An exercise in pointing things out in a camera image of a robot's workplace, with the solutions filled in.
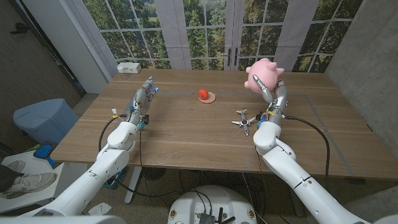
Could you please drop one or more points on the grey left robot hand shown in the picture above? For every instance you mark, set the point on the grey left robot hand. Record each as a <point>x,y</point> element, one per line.
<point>141,102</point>

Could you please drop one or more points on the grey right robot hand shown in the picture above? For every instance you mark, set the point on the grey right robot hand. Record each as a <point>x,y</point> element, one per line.
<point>278,107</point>

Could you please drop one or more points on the pink plastic piggy bank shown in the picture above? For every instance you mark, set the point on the pink plastic piggy bank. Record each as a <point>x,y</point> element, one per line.
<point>264,73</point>

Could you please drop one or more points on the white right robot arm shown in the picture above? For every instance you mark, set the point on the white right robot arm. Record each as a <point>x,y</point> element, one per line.
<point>289,171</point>

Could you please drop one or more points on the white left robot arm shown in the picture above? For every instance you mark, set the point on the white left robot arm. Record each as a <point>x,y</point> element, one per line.
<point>93,183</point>

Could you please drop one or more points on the round white robot base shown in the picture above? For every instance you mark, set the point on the round white robot base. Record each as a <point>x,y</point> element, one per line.
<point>214,199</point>

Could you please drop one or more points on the grey toy airplane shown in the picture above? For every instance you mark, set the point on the grey toy airplane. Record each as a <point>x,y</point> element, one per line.
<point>244,122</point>

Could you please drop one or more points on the red apple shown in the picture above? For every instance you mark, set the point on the red apple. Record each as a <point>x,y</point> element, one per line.
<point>203,94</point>

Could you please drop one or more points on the white plastic box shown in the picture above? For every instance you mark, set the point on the white plastic box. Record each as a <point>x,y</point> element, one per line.
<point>129,68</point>

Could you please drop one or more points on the black round ribbed disc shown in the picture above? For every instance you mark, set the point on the black round ribbed disc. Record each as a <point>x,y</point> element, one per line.
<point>153,173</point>

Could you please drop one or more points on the white table leg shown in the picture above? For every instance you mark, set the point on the white table leg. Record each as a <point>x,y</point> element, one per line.
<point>133,186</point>

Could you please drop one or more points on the printed window backdrop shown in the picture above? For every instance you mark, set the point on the printed window backdrop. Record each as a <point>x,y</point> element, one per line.
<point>199,37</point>

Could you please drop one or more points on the blue-grey bin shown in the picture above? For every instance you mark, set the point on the blue-grey bin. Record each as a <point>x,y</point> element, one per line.
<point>43,119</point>

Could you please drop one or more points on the blue black floor pedal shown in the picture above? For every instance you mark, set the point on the blue black floor pedal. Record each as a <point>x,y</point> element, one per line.
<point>43,151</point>

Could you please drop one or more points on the crumpled white paper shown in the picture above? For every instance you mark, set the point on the crumpled white paper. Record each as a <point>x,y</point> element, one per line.
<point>99,209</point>

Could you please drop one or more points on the white sneaker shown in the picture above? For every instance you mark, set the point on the white sneaker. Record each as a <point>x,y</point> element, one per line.
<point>29,183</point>
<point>15,166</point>

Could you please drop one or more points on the white floor platform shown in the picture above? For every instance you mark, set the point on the white floor platform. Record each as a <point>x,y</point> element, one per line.
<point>31,203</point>

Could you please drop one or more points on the dark trouser leg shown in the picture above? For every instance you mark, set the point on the dark trouser leg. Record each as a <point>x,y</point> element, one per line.
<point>7,177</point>

